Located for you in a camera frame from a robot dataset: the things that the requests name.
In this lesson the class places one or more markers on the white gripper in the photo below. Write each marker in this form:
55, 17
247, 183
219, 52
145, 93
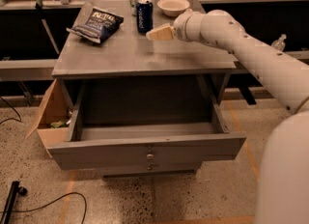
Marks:
182, 25

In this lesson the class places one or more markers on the blue pepsi can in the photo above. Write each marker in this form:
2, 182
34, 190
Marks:
144, 16

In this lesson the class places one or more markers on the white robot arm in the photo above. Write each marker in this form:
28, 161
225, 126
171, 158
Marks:
283, 187

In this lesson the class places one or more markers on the grey drawer cabinet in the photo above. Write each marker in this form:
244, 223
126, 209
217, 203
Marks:
129, 55

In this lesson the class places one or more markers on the open grey top drawer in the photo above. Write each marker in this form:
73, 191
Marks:
117, 122

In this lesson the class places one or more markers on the round metal drawer knob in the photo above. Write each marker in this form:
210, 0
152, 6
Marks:
150, 157

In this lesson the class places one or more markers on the white paper bowl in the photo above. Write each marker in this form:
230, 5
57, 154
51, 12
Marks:
173, 8

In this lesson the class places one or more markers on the dark blue chip bag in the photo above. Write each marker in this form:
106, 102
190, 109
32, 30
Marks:
99, 27

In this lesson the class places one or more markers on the clear sanitizer bottle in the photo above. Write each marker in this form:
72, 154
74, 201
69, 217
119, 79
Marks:
280, 43

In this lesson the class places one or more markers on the cardboard box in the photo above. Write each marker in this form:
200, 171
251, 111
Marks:
52, 109

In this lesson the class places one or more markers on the black bar on floor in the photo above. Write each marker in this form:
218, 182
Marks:
16, 189

